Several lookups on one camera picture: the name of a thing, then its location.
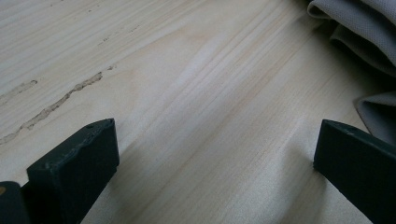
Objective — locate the grey cloth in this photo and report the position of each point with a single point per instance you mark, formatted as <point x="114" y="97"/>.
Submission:
<point x="370" y="28"/>

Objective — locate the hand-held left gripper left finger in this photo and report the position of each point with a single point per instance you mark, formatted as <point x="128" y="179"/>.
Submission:
<point x="73" y="174"/>

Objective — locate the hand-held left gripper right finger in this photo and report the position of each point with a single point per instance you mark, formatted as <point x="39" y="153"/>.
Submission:
<point x="358" y="161"/>

